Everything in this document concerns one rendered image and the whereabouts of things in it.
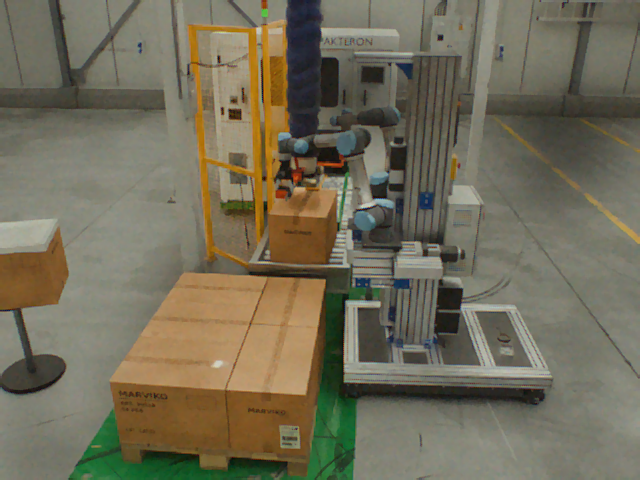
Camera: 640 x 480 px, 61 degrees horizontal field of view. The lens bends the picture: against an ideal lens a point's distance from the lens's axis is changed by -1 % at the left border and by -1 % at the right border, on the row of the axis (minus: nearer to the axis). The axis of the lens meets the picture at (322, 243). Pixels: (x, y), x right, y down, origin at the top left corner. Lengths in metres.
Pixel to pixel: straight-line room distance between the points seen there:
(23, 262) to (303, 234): 1.71
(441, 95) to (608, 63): 10.46
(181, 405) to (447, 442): 1.50
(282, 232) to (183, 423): 1.46
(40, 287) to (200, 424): 1.29
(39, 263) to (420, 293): 2.27
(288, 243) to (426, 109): 1.36
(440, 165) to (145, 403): 2.03
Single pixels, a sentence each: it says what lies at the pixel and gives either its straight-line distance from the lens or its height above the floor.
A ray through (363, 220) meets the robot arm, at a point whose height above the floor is 1.21.
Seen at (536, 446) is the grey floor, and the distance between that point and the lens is 3.49.
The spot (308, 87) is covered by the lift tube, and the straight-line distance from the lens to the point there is 3.67.
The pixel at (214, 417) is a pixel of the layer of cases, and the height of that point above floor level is 0.36.
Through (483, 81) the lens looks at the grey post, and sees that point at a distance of 6.33.
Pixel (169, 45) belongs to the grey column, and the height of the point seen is 1.98.
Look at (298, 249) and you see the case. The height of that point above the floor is 0.70.
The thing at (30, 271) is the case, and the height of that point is 0.86.
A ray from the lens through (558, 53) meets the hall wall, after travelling 13.00.
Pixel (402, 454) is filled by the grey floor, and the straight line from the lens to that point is 3.26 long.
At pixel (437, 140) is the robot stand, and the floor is 1.58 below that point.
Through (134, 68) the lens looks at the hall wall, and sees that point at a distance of 13.14.
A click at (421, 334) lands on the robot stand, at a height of 0.30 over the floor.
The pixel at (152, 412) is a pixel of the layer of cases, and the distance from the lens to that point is 3.04.
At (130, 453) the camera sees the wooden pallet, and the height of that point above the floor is 0.06.
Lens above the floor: 2.31
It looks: 24 degrees down
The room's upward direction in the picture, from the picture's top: straight up
